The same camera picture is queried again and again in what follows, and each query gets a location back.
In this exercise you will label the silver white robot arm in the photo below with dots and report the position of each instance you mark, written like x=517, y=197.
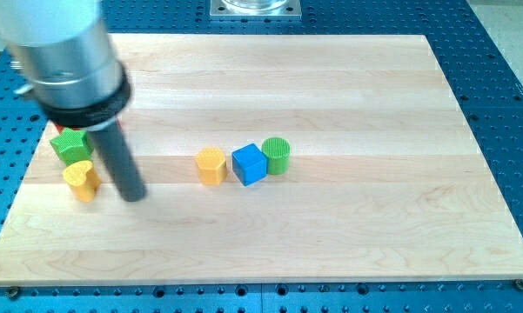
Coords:
x=68, y=60

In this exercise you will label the light wooden board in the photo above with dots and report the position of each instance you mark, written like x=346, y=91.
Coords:
x=386, y=181

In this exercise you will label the blue cube block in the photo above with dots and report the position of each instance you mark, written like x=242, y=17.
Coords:
x=249, y=164

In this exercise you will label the green cylinder block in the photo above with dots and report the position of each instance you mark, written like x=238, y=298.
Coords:
x=277, y=151

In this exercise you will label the yellow pentagon block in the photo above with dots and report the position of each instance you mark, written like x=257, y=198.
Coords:
x=211, y=163

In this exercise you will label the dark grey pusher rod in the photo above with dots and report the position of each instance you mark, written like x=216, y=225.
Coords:
x=110, y=144

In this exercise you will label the yellow heart block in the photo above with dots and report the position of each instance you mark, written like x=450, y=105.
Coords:
x=82, y=179

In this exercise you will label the green star block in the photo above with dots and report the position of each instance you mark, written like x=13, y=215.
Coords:
x=72, y=146

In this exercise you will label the red block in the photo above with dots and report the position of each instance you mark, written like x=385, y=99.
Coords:
x=59, y=128

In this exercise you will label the brass corner screw left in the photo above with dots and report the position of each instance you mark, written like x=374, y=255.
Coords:
x=12, y=292

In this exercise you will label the brass corner screw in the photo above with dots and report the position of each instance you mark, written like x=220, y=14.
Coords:
x=12, y=292
x=518, y=284

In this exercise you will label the brass corner screw right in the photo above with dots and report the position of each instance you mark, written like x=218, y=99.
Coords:
x=518, y=284

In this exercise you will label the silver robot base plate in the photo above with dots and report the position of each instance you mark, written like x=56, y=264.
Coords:
x=233, y=9

